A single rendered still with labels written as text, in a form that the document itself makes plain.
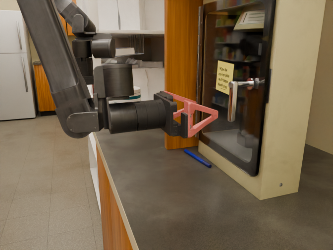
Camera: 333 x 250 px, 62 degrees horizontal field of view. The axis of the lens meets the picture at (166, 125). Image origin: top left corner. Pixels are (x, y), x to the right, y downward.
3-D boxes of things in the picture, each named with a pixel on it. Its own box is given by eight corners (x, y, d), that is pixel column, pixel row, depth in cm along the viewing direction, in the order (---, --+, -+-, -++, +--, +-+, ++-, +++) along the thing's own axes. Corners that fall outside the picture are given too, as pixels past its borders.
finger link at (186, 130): (206, 93, 58) (163, 96, 55) (224, 98, 51) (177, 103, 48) (205, 124, 60) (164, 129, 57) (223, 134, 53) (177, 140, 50)
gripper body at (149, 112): (161, 92, 60) (127, 95, 57) (179, 101, 51) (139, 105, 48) (162, 121, 62) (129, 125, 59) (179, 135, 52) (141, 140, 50)
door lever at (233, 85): (251, 121, 62) (244, 118, 64) (255, 78, 59) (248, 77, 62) (230, 123, 60) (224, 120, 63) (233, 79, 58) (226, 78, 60)
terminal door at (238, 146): (198, 138, 90) (203, 4, 79) (257, 179, 63) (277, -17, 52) (196, 138, 90) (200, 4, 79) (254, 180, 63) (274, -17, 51)
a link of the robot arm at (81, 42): (76, 37, 88) (68, 37, 82) (97, 37, 87) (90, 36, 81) (78, 60, 90) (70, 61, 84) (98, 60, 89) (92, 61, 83)
